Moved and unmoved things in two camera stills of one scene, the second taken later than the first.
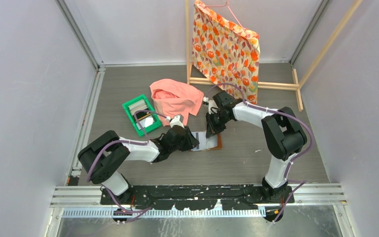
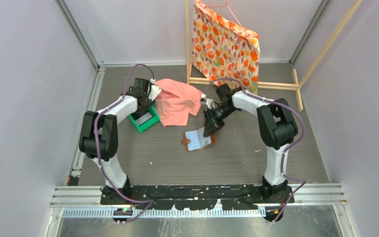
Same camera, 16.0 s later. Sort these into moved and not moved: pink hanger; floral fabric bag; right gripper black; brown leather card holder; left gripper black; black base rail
Moved: brown leather card holder; left gripper black
Not moved: black base rail; floral fabric bag; pink hanger; right gripper black
